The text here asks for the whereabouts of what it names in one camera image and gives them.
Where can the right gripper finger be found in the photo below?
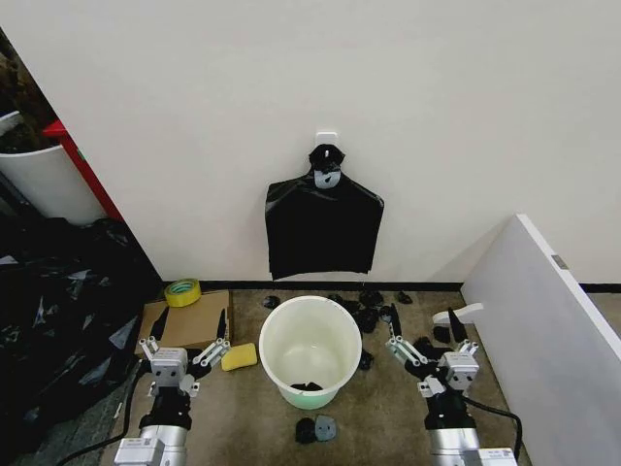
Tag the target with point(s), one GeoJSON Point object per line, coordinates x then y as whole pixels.
{"type": "Point", "coordinates": [406, 350]}
{"type": "Point", "coordinates": [467, 347]}

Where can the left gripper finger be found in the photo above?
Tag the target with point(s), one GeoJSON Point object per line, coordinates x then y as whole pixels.
{"type": "Point", "coordinates": [213, 350]}
{"type": "Point", "coordinates": [148, 347]}

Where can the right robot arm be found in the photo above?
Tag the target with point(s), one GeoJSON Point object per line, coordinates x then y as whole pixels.
{"type": "Point", "coordinates": [458, 446]}

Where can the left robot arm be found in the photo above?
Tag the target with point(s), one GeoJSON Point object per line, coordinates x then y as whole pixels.
{"type": "Point", "coordinates": [153, 444]}

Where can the black plastic bag pile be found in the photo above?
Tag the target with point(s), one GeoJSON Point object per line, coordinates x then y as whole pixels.
{"type": "Point", "coordinates": [58, 335]}

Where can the small white trash bin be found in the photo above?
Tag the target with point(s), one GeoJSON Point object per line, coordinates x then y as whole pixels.
{"type": "Point", "coordinates": [310, 340]}

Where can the black garbage bag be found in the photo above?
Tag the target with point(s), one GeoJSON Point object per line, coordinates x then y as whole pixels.
{"type": "Point", "coordinates": [321, 233]}

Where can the large white round bin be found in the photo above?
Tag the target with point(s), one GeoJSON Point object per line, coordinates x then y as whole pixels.
{"type": "Point", "coordinates": [48, 179]}

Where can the yellow sponge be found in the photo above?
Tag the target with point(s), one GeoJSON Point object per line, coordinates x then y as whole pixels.
{"type": "Point", "coordinates": [239, 356]}

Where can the flat cardboard box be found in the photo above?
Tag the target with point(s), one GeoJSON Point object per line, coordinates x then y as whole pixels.
{"type": "Point", "coordinates": [191, 322]}

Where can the yellow tape roll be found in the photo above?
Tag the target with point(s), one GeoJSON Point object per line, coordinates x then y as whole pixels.
{"type": "Point", "coordinates": [183, 293]}

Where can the white board panel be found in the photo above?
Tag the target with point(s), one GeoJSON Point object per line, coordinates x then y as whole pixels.
{"type": "Point", "coordinates": [548, 340]}

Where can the black baseboard strip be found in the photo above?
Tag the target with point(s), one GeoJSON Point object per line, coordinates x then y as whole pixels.
{"type": "Point", "coordinates": [339, 285]}

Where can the metal hinge plate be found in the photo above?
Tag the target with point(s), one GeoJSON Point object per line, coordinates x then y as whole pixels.
{"type": "Point", "coordinates": [560, 262]}

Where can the brown dried plant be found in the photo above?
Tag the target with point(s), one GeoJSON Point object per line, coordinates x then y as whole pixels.
{"type": "Point", "coordinates": [17, 92]}

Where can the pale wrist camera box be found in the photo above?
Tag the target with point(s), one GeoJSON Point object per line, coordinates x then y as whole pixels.
{"type": "Point", "coordinates": [168, 366]}
{"type": "Point", "coordinates": [460, 370]}

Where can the red metal frame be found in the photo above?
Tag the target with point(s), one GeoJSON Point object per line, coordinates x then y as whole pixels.
{"type": "Point", "coordinates": [80, 167]}

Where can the white wall hook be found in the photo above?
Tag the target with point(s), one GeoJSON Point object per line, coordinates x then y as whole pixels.
{"type": "Point", "coordinates": [326, 137]}

